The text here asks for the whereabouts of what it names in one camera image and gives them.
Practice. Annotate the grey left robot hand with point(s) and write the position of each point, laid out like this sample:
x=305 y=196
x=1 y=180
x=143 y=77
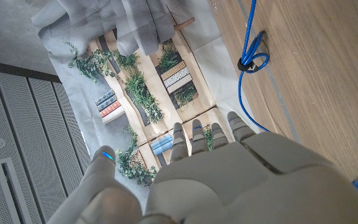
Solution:
x=228 y=186

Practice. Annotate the printed garden backdrop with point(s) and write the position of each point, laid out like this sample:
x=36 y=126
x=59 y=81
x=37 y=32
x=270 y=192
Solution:
x=141 y=77

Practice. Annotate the perforated grey panel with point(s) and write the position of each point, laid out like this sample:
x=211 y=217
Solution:
x=26 y=130

